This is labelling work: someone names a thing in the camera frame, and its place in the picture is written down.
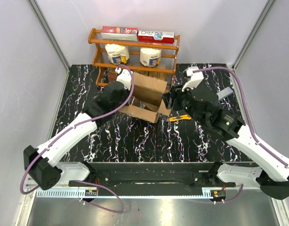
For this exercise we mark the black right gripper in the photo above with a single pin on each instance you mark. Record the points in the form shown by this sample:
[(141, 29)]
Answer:
[(177, 92)]

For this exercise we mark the brown cardboard express box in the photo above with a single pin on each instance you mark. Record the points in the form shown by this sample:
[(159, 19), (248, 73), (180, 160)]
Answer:
[(148, 104)]

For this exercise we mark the yellow utility knife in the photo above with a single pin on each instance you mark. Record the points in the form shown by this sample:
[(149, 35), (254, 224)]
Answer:
[(178, 118)]

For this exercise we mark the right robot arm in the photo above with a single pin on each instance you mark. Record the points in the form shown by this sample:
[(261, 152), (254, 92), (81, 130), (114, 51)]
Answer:
[(271, 175)]

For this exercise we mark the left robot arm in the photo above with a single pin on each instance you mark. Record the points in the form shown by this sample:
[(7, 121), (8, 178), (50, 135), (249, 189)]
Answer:
[(43, 165)]

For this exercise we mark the grey toothpaste box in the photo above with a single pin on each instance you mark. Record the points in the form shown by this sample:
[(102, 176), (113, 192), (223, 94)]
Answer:
[(224, 93)]

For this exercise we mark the red white toothpaste box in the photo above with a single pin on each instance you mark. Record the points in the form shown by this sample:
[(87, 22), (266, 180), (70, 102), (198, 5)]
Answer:
[(156, 37)]

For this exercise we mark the red silver toothpaste box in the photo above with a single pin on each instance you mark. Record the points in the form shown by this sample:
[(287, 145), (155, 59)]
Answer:
[(119, 33)]

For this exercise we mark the right beige sponge pack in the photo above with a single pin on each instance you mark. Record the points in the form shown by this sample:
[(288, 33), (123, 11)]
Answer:
[(158, 75)]

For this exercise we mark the orange wooden shelf rack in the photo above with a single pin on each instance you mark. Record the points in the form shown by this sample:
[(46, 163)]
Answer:
[(168, 63)]

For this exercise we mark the right toilet paper roll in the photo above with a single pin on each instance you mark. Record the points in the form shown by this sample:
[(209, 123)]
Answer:
[(150, 57)]

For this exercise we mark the toilet paper roll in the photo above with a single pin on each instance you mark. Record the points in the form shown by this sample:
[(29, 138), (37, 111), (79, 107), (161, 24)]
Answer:
[(150, 57), (117, 54)]

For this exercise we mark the brown scouring pad pack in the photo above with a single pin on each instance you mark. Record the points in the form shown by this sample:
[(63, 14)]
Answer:
[(112, 75)]

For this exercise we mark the left toilet paper roll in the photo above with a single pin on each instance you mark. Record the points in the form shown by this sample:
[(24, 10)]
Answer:
[(117, 54)]

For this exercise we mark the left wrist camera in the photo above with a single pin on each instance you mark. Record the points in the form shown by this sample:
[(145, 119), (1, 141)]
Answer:
[(124, 77)]

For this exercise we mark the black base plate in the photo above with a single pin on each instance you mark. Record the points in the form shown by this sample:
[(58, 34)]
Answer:
[(158, 180)]

